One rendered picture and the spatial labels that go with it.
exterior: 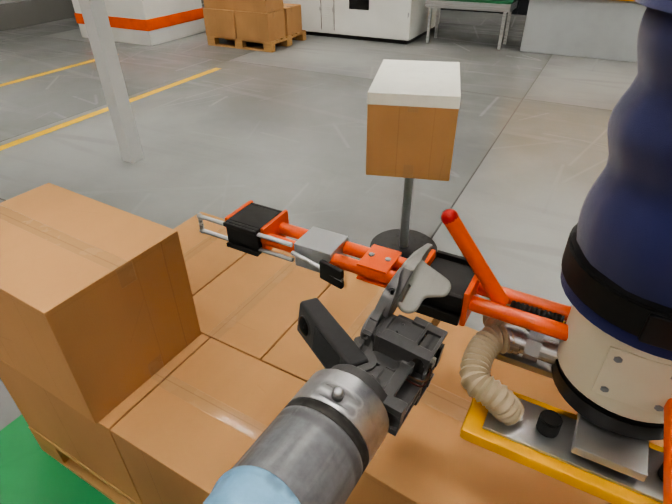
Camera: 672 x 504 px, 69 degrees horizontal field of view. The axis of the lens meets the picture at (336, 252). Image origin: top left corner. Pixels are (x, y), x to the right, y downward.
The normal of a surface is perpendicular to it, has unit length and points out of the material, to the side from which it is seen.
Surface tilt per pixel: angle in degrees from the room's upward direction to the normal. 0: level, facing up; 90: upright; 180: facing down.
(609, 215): 81
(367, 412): 41
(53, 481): 0
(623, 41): 90
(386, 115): 90
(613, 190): 74
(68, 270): 0
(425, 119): 90
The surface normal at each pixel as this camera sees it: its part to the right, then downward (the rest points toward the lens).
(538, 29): -0.47, 0.51
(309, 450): 0.25, -0.73
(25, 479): -0.01, -0.82
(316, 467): 0.47, -0.57
